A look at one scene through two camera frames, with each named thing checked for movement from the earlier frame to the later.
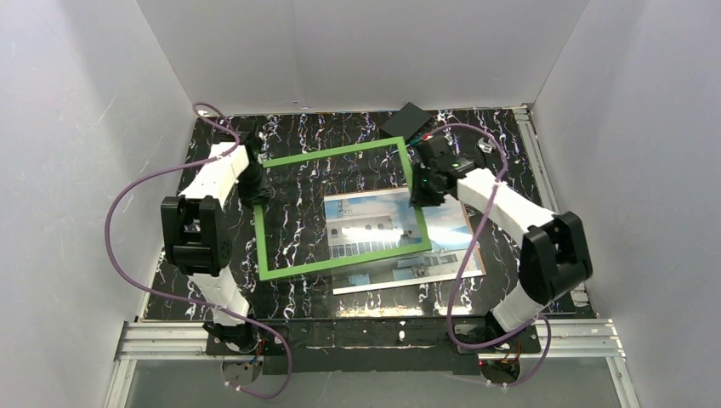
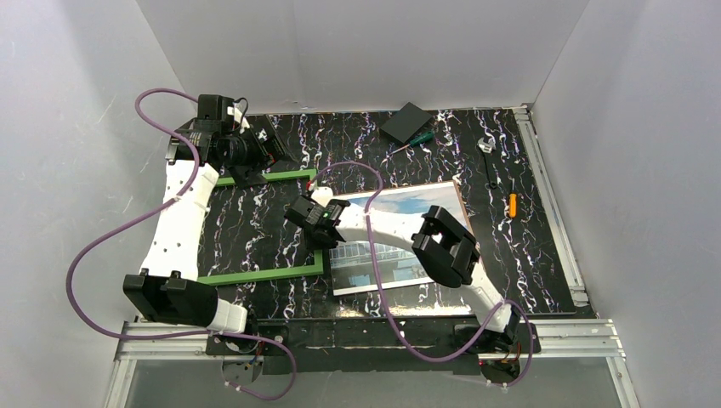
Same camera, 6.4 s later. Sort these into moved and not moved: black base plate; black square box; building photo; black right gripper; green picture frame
Moved: black right gripper; green picture frame
Not moved: black base plate; building photo; black square box
